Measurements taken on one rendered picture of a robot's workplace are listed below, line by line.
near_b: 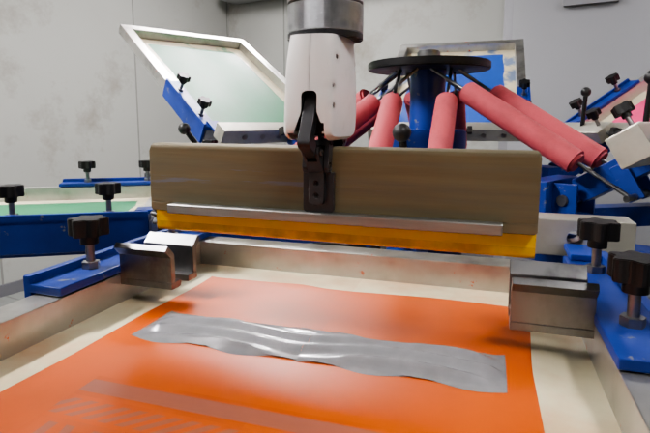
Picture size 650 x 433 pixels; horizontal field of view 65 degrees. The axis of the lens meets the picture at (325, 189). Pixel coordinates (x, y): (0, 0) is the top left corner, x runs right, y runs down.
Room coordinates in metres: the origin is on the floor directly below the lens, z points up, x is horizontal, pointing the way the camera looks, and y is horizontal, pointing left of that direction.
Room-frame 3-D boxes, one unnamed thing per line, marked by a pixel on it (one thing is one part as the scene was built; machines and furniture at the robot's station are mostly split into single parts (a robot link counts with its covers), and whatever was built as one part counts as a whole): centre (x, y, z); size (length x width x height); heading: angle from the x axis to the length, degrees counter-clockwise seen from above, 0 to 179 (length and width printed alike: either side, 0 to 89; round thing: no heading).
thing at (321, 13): (0.53, 0.00, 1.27); 0.09 x 0.07 x 0.03; 162
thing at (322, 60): (0.52, 0.00, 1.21); 0.10 x 0.08 x 0.11; 162
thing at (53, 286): (0.65, 0.25, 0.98); 0.30 x 0.05 x 0.07; 162
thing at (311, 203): (0.49, 0.01, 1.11); 0.03 x 0.03 x 0.07; 72
